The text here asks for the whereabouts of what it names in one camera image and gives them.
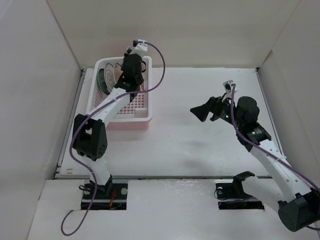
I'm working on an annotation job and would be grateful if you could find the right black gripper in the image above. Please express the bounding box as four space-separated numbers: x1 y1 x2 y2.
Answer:
189 92 244 129

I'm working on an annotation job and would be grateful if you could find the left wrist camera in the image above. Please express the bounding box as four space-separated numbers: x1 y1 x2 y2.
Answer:
125 39 148 58

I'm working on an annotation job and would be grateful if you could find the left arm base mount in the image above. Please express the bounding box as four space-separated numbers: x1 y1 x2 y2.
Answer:
78 182 128 211

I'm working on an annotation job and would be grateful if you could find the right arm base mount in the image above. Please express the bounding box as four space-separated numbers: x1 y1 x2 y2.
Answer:
214 179 265 210

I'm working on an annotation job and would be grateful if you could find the white plate with flower emblem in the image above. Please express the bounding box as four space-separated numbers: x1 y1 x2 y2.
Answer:
104 63 116 94

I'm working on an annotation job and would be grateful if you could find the dark teal patterned plate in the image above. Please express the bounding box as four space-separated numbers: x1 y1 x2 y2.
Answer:
96 68 110 95

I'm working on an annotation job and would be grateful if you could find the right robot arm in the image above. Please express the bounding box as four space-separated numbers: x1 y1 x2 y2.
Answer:
190 96 320 232

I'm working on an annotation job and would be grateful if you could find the orange sunburst plate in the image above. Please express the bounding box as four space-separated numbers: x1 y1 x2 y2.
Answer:
113 62 123 84

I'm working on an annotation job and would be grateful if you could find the pink plastic dish rack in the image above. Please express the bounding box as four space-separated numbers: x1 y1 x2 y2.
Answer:
86 57 152 130

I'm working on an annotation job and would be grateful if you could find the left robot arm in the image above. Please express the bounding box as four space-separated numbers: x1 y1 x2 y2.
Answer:
69 53 145 199

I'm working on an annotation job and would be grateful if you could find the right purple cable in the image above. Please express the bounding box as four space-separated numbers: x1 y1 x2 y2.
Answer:
229 83 320 231

